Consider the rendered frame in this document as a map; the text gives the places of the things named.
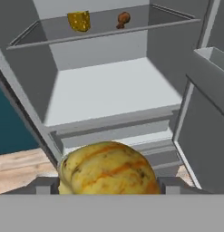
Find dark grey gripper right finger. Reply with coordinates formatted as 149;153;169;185
156;176;211;196

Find grey fridge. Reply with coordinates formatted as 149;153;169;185
0;0;214;179

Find yellow cheese wedge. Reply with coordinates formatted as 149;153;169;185
66;10;92;34

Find brown chicken drumstick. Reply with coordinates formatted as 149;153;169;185
115;11;131;30

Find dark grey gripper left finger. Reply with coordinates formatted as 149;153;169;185
2;176;61;196

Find grey fridge door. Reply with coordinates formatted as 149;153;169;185
172;0;224;195

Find glass fridge shelf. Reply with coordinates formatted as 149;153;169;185
6;3;202;51

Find yellow orange squash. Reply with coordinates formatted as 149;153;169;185
57;140;162;196

